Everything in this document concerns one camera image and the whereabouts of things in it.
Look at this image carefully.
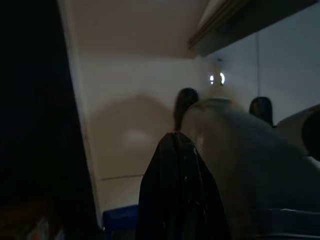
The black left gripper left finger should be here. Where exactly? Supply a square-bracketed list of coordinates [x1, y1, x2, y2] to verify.
[136, 131, 179, 240]

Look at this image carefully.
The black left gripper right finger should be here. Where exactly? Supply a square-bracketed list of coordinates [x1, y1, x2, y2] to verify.
[174, 131, 231, 240]

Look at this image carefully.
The blue rectangular object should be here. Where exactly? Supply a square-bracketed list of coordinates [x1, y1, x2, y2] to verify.
[103, 204, 140, 240]

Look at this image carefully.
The grey left robot leg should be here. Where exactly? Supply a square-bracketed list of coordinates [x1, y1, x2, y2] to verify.
[181, 98, 320, 240]

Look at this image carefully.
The grey robot leg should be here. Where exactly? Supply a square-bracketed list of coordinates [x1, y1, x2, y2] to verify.
[181, 98, 320, 240]
[276, 103, 320, 162]

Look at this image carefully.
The black right robot foot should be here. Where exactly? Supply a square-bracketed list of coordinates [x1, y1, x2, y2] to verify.
[249, 96, 275, 128]

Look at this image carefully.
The grey right robot leg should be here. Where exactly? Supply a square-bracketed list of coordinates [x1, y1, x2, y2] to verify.
[276, 103, 320, 162]

